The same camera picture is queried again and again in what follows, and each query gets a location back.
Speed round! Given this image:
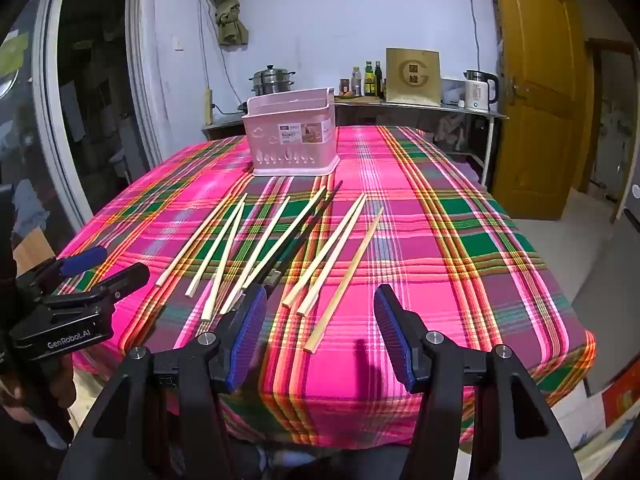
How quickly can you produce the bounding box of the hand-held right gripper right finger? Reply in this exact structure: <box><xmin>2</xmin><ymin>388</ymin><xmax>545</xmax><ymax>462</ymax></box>
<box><xmin>374</xmin><ymin>284</ymin><xmax>583</xmax><ymax>480</ymax></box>

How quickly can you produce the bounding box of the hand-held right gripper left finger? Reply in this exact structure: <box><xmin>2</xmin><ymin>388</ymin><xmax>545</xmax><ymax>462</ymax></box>
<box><xmin>57</xmin><ymin>284</ymin><xmax>268</xmax><ymax>480</ymax></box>

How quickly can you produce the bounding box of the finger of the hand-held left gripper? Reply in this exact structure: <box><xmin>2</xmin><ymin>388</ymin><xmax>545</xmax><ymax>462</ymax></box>
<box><xmin>40</xmin><ymin>262</ymin><xmax>151</xmax><ymax>312</ymax></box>
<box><xmin>17</xmin><ymin>246</ymin><xmax>109</xmax><ymax>291</ymax></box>

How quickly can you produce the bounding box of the black chopstick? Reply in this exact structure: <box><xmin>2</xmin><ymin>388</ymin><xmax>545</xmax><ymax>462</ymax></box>
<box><xmin>267</xmin><ymin>200</ymin><xmax>333</xmax><ymax>286</ymax></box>
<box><xmin>250</xmin><ymin>180</ymin><xmax>345</xmax><ymax>288</ymax></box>

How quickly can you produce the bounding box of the pink plastic utensil basket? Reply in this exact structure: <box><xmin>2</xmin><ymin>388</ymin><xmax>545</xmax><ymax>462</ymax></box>
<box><xmin>241</xmin><ymin>87</ymin><xmax>341</xmax><ymax>177</ymax></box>

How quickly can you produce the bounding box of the cardboard box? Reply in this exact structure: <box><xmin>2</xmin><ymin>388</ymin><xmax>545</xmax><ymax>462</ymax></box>
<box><xmin>12</xmin><ymin>227</ymin><xmax>56</xmax><ymax>276</ymax></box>

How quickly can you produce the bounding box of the pink plaid tablecloth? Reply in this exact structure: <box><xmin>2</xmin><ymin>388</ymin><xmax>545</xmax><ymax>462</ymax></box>
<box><xmin>55</xmin><ymin>125</ymin><xmax>597</xmax><ymax>446</ymax></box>

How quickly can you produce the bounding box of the purple foam mat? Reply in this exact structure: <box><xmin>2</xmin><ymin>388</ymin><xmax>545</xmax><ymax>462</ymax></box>
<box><xmin>452</xmin><ymin>157</ymin><xmax>488</xmax><ymax>191</ymax></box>

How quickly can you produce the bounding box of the crumpled cloth under counter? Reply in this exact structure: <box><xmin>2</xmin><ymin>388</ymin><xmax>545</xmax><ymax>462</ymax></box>
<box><xmin>432</xmin><ymin>112</ymin><xmax>468</xmax><ymax>143</ymax></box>

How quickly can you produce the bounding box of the steel steamer pot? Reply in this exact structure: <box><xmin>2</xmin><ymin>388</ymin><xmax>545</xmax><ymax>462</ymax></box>
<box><xmin>249</xmin><ymin>64</ymin><xmax>296</xmax><ymax>97</ymax></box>

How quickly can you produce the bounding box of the gold square box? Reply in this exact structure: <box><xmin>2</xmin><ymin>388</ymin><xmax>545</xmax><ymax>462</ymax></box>
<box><xmin>385</xmin><ymin>48</ymin><xmax>442</xmax><ymax>107</ymax></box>

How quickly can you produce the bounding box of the yellow wooden door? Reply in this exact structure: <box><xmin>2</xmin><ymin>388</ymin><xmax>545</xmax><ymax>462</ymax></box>
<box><xmin>487</xmin><ymin>0</ymin><xmax>598</xmax><ymax>221</ymax></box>

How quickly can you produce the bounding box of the white electric kettle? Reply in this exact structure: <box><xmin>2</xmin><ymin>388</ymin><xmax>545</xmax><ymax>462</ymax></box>
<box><xmin>462</xmin><ymin>70</ymin><xmax>500</xmax><ymax>111</ymax></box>

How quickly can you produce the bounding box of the hanging green cloth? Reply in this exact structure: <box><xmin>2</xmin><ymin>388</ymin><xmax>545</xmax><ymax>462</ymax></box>
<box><xmin>207</xmin><ymin>0</ymin><xmax>250</xmax><ymax>47</ymax></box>

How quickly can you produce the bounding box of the white sliding door frame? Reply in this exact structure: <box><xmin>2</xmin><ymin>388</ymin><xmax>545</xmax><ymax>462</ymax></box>
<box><xmin>32</xmin><ymin>0</ymin><xmax>166</xmax><ymax>241</ymax></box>

